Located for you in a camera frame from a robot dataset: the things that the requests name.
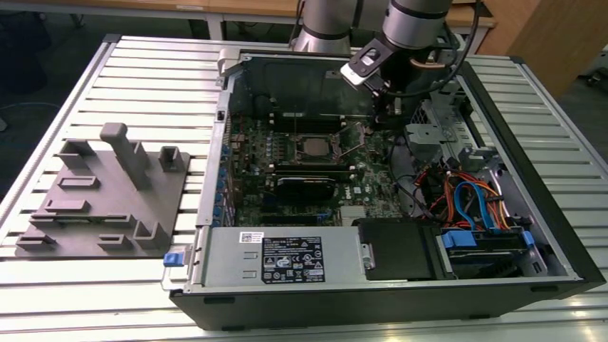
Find black bay cover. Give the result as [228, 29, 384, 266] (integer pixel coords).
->
[356, 219, 448, 283]

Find silver power supply unit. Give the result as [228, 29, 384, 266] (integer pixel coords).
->
[189, 226, 369, 288]

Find black RAM slot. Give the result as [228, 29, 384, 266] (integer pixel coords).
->
[274, 166, 354, 172]
[274, 162, 353, 168]
[272, 118, 344, 125]
[272, 113, 344, 120]
[273, 123, 345, 129]

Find silver CPU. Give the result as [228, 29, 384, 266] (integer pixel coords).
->
[302, 138, 332, 156]

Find CPU socket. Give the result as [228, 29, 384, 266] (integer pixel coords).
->
[292, 133, 348, 165]

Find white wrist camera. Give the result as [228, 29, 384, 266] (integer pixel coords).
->
[338, 48, 394, 93]

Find grey case latch handle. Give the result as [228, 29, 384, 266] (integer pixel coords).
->
[216, 48, 241, 78]

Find black camera cable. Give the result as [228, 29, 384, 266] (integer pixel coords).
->
[378, 0, 484, 97]

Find grey parts rack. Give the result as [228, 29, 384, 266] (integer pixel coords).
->
[13, 122, 192, 259]

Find blue data wire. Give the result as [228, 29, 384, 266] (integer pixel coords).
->
[453, 181, 502, 234]

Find silver chipset heatsink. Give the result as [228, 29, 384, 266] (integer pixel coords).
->
[338, 205, 370, 219]

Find wooden cabinet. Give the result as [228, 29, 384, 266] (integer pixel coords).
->
[478, 0, 608, 98]

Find copper cable connector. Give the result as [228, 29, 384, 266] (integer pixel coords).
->
[408, 58, 446, 71]

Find blue floor cable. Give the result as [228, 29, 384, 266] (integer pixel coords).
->
[0, 102, 61, 112]

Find graphics card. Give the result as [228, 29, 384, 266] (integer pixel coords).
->
[273, 176, 337, 204]

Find green motherboard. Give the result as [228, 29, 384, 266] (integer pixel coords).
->
[222, 113, 418, 227]

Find wooden desk white legs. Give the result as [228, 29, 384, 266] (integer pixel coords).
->
[208, 0, 498, 55]
[0, 0, 224, 42]

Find metal disk bay cage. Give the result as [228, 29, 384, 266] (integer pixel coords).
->
[402, 80, 506, 172]

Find orange wire bundle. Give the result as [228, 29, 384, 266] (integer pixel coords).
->
[429, 170, 517, 231]

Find hard disk in blue carrier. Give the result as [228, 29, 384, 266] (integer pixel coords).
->
[438, 229, 536, 281]

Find black PC case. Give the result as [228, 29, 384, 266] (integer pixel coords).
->
[168, 48, 606, 331]

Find black wire bundle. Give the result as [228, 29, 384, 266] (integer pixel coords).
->
[386, 140, 430, 219]

